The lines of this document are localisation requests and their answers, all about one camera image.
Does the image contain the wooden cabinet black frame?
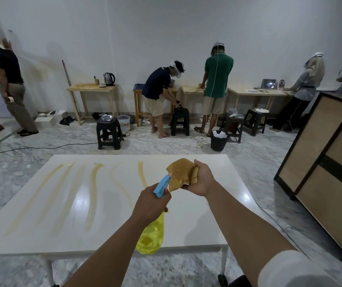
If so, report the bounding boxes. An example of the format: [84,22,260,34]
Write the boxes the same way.
[274,91,342,262]

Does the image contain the person's right hand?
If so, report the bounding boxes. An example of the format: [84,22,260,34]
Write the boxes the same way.
[181,160,219,198]

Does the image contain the black plastic stool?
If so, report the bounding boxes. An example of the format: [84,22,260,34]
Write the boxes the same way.
[243,108,269,137]
[171,107,190,137]
[96,116,124,150]
[220,113,246,144]

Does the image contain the yellow spray bottle blue nozzle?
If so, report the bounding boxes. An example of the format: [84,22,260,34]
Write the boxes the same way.
[135,175,172,255]

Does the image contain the person's left forearm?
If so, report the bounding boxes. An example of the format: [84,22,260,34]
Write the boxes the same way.
[60,216,159,287]

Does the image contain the orange wooden table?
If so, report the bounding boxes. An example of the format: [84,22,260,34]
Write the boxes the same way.
[133,84,178,128]

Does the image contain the person's right forearm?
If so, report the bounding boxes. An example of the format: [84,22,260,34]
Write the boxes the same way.
[204,182,297,268]

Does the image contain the white shirt sleeve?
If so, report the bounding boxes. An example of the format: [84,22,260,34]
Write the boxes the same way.
[258,250,342,287]

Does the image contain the white plastic bucket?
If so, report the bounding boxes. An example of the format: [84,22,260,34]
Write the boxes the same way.
[117,115,131,133]

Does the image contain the long light wooden table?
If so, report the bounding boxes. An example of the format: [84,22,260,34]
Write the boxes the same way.
[227,86,297,117]

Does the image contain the brown cleaning cloth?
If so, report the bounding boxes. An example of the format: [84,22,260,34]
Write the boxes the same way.
[166,158,200,192]

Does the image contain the black floor cable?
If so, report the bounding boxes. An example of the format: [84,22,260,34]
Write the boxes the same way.
[0,142,99,154]

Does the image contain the person's left hand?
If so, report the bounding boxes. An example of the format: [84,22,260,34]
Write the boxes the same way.
[131,184,172,226]

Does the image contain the wooden broom stick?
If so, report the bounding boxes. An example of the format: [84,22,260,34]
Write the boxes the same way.
[62,60,84,122]

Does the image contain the black waste bin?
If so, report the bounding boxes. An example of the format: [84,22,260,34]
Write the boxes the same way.
[210,130,229,152]

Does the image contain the white table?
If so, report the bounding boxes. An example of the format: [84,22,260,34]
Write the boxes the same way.
[0,154,264,287]

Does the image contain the white boxes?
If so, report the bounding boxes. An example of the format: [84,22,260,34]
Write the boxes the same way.
[33,110,66,129]

